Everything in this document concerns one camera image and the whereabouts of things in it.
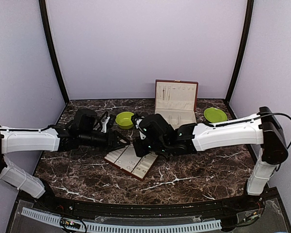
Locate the red jewelry tray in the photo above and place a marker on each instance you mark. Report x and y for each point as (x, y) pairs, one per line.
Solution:
(125, 159)

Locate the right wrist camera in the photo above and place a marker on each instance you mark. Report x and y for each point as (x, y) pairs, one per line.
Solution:
(153, 126)

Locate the green plate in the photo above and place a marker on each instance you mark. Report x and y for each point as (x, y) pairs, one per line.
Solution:
(215, 115)

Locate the small circuit board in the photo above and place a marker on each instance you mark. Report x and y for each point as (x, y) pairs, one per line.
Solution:
(69, 223)

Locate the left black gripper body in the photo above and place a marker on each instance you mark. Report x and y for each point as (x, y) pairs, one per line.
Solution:
(106, 143)

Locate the green bowl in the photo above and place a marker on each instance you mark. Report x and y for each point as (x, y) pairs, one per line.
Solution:
(123, 120)

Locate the red jewelry box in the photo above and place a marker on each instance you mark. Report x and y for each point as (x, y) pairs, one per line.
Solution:
(176, 101)

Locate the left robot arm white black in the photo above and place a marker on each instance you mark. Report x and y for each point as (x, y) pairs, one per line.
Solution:
(50, 138)

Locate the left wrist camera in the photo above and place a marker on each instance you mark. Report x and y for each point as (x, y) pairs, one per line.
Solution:
(87, 120)

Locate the right black frame post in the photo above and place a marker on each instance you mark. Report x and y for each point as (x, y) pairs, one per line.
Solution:
(241, 50)

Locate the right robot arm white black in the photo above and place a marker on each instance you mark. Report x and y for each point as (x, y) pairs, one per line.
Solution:
(262, 128)

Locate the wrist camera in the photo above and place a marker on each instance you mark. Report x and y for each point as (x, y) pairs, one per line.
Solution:
(87, 120)
(153, 126)

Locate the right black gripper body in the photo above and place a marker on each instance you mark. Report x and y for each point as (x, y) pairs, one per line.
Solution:
(156, 146)

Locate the white slotted cable duct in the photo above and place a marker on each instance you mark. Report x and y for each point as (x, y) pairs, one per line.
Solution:
(104, 225)

